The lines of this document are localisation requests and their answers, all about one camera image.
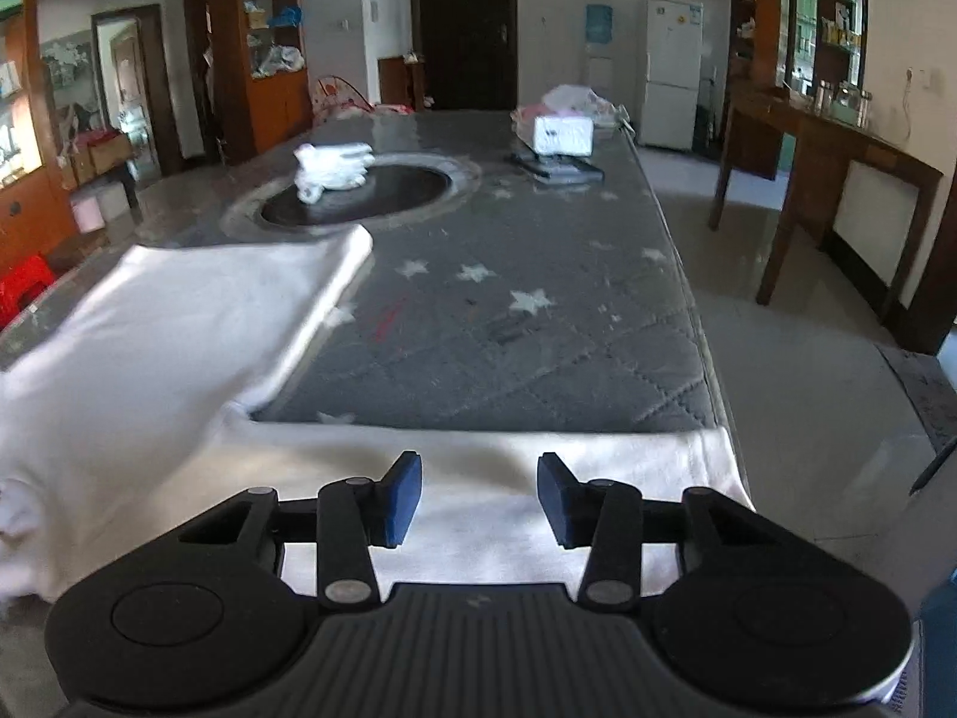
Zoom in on white refrigerator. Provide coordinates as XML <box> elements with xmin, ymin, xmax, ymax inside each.
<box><xmin>643</xmin><ymin>0</ymin><xmax>705</xmax><ymax>151</ymax></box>

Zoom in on tall wooden display cabinet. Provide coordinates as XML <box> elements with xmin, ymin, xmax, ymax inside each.
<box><xmin>205</xmin><ymin>0</ymin><xmax>313</xmax><ymax>166</ymax></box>

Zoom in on wooden sideboard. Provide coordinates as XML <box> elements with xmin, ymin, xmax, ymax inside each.
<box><xmin>709</xmin><ymin>82</ymin><xmax>944</xmax><ymax>326</ymax></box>

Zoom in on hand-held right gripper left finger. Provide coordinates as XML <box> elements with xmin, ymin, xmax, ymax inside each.
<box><xmin>179</xmin><ymin>451</ymin><xmax>423</xmax><ymax>609</ymax></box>

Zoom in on wooden glass cabinet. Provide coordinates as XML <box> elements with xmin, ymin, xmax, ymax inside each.
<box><xmin>0</xmin><ymin>0</ymin><xmax>76</xmax><ymax>281</ymax></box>

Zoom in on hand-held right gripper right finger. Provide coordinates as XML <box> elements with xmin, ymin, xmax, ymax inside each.
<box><xmin>537</xmin><ymin>452</ymin><xmax>756</xmax><ymax>609</ymax></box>

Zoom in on cardboard box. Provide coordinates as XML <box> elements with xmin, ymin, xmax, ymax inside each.
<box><xmin>86</xmin><ymin>133</ymin><xmax>137</xmax><ymax>175</ymax></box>

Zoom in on white water dispenser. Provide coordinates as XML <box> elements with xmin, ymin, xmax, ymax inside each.
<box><xmin>583</xmin><ymin>45</ymin><xmax>615</xmax><ymax>102</ymax></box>

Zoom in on cream sweatshirt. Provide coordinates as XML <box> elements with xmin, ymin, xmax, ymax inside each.
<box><xmin>0</xmin><ymin>224</ymin><xmax>756</xmax><ymax>607</ymax></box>

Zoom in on hanging dark coats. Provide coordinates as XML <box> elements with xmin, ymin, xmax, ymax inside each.
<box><xmin>200</xmin><ymin>45</ymin><xmax>225</xmax><ymax>145</ymax></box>

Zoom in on white round container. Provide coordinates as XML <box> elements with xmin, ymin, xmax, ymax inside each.
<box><xmin>71</xmin><ymin>181</ymin><xmax>127</xmax><ymax>235</ymax></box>

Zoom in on patterned plastic bag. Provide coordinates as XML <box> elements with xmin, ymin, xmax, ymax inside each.
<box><xmin>510</xmin><ymin>84</ymin><xmax>621</xmax><ymax>139</ymax></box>

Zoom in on polka dot play tent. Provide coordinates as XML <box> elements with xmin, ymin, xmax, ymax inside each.
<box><xmin>310</xmin><ymin>73</ymin><xmax>375</xmax><ymax>122</ymax></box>

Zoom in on black flat board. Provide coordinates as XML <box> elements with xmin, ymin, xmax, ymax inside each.
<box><xmin>512</xmin><ymin>151</ymin><xmax>605</xmax><ymax>182</ymax></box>

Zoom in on grey floor mat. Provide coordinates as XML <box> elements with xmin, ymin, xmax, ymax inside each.
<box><xmin>876</xmin><ymin>344</ymin><xmax>957</xmax><ymax>457</ymax></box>

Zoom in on white cotton glove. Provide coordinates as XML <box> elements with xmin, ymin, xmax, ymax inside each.
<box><xmin>297</xmin><ymin>165</ymin><xmax>367</xmax><ymax>203</ymax></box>
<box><xmin>293</xmin><ymin>141</ymin><xmax>375</xmax><ymax>175</ymax></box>

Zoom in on small wooden cabinet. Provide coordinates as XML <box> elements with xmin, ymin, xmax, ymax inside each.
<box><xmin>377</xmin><ymin>56</ymin><xmax>426</xmax><ymax>107</ymax></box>

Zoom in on wooden wall shelf unit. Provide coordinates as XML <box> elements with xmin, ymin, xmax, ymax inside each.
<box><xmin>731</xmin><ymin>0</ymin><xmax>868</xmax><ymax>117</ymax></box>

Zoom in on round black induction hotplate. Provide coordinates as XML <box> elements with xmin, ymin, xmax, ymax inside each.
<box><xmin>258</xmin><ymin>163</ymin><xmax>455</xmax><ymax>229</ymax></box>

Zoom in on white pink tissue box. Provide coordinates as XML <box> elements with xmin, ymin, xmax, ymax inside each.
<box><xmin>534</xmin><ymin>115</ymin><xmax>597</xmax><ymax>158</ymax></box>

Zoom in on wooden doorway frame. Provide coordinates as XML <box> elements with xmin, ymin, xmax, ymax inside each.
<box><xmin>91</xmin><ymin>4</ymin><xmax>184</xmax><ymax>181</ymax></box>

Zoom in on red plastic stool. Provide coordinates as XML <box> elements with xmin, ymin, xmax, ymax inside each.
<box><xmin>0</xmin><ymin>254</ymin><xmax>59</xmax><ymax>319</ymax></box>

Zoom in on dark wooden door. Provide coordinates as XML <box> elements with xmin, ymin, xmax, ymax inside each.
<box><xmin>409</xmin><ymin>0</ymin><xmax>519</xmax><ymax>112</ymax></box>

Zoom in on grey star quilted table cover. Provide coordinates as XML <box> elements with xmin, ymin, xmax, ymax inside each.
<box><xmin>0</xmin><ymin>108</ymin><xmax>730</xmax><ymax>436</ymax></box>

